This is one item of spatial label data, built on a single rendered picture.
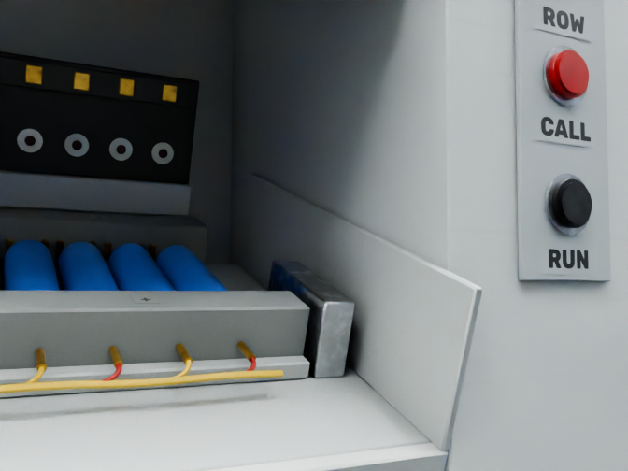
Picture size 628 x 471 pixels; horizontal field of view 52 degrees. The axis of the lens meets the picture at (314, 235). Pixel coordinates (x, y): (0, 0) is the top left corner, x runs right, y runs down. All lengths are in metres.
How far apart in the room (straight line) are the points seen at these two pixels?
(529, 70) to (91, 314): 0.16
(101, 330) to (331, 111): 0.13
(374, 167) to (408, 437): 0.09
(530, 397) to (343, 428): 0.06
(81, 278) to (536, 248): 0.16
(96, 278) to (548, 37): 0.18
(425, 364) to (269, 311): 0.05
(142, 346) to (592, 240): 0.15
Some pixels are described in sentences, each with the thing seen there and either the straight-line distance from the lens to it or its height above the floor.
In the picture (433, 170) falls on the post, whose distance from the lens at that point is 0.21.
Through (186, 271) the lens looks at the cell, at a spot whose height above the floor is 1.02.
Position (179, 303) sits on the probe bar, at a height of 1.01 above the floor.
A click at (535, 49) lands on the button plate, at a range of 0.23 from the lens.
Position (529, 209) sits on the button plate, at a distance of 0.22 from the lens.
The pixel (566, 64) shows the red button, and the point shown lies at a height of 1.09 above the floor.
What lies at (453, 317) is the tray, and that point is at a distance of 0.19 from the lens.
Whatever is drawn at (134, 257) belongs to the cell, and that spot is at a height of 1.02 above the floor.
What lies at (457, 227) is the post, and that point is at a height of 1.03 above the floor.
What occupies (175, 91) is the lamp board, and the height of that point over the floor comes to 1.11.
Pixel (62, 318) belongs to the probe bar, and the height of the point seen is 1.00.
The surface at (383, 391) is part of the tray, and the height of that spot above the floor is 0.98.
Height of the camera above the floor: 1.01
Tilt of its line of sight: 4 degrees up
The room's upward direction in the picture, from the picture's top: straight up
